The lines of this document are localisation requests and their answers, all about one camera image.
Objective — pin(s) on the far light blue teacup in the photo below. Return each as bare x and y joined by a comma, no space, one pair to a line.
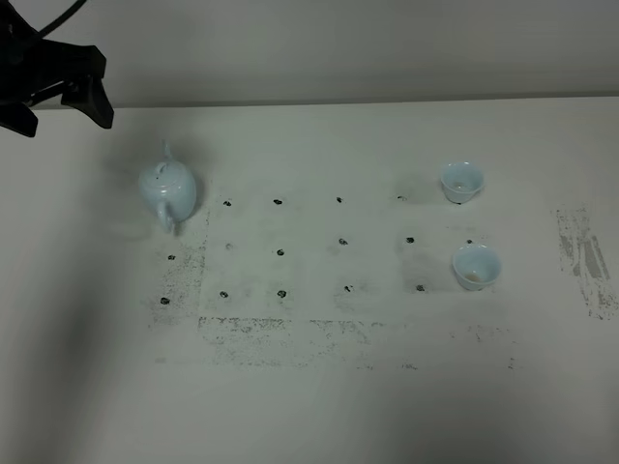
461,181

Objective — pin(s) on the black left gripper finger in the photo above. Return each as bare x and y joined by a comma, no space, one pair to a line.
87,95
17,116

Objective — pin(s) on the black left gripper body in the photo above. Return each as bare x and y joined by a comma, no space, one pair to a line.
31,63

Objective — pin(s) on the near light blue teacup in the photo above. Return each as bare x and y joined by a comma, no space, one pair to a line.
476,266

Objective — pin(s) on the light blue porcelain teapot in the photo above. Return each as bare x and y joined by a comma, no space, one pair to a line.
169,190

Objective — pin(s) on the light blue teacup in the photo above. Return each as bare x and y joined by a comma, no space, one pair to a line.
476,266
461,181

